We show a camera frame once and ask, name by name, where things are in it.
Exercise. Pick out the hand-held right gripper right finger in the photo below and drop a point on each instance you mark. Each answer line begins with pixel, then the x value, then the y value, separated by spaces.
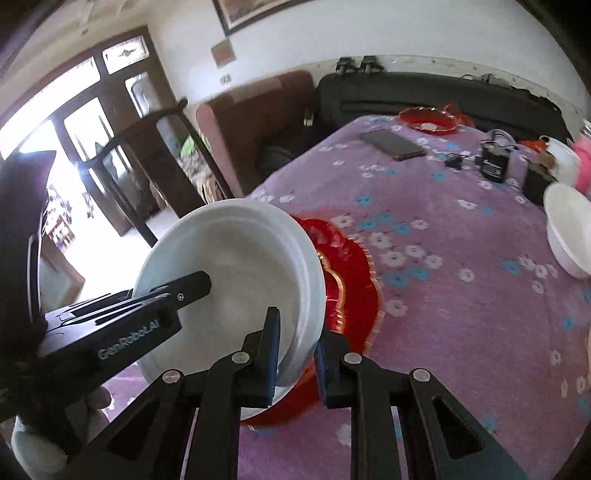
pixel 323 374

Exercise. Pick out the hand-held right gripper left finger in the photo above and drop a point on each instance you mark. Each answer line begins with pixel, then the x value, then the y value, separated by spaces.
pixel 273 350

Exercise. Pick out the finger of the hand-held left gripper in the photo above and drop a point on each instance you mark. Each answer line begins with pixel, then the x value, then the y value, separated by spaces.
pixel 189 286

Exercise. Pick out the white plate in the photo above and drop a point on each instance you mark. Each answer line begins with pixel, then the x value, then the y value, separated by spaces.
pixel 231 263

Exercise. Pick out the red gold-rimmed plate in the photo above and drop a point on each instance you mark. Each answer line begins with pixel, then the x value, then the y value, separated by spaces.
pixel 351 286

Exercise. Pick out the white bowl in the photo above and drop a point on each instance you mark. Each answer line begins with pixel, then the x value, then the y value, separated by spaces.
pixel 570 230

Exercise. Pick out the person's left hand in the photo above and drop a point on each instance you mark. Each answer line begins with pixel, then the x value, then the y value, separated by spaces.
pixel 99 398

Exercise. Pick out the patterned cushion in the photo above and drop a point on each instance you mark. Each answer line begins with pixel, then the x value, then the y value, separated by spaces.
pixel 196 161

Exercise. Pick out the dark wooden chair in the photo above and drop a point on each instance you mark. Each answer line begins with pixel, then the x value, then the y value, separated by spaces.
pixel 161 143

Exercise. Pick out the brown armchair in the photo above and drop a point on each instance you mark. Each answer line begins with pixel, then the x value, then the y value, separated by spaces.
pixel 240 124

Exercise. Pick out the wooden glass door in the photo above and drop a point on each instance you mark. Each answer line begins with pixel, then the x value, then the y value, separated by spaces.
pixel 124 78

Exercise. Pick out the black smartphone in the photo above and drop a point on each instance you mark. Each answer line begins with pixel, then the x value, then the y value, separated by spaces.
pixel 392 144

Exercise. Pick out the black power adapter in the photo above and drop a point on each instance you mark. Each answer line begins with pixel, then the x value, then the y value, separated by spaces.
pixel 455 162

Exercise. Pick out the black sofa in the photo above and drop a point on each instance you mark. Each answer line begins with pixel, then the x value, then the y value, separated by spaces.
pixel 369 94

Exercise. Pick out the black jar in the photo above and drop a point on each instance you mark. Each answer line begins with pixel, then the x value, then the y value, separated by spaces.
pixel 495 164

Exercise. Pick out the small red plate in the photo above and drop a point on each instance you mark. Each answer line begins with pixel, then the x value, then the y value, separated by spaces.
pixel 425 120

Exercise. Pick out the dark brown jar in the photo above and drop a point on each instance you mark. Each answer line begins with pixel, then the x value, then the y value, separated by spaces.
pixel 538 184

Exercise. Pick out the red plastic bag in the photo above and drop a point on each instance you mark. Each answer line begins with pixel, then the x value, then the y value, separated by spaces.
pixel 459 114

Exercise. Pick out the white plastic jug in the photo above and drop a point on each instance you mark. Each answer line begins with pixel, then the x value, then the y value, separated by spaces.
pixel 563 161

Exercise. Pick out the pink bottle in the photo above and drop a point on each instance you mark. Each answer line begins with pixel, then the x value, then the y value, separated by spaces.
pixel 584 166

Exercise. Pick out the small wall plaque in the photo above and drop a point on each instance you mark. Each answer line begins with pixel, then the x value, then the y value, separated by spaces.
pixel 224 52

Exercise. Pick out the framed wall picture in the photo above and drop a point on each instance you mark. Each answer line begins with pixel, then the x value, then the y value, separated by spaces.
pixel 258 14

